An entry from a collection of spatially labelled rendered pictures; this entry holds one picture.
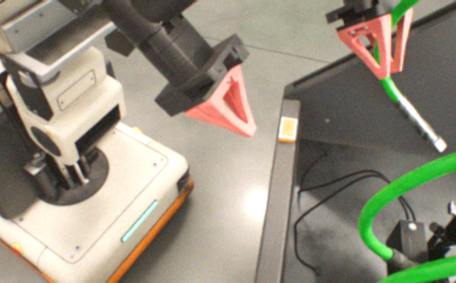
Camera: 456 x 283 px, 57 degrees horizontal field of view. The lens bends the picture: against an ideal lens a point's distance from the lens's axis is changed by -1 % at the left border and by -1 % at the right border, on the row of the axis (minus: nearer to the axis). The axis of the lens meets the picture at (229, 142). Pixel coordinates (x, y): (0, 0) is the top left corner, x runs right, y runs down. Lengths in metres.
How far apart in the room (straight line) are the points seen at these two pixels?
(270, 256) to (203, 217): 1.13
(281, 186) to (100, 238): 0.88
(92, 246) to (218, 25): 1.65
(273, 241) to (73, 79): 0.63
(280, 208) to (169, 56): 0.38
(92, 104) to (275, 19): 1.81
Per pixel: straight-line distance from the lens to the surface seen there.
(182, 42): 0.42
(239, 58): 0.43
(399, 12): 0.54
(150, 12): 0.38
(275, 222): 0.70
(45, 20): 0.94
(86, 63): 1.10
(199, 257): 1.71
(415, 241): 0.71
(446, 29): 0.78
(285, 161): 0.77
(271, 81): 2.30
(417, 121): 0.62
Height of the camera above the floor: 1.57
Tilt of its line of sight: 51 degrees down
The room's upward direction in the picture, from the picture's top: straight up
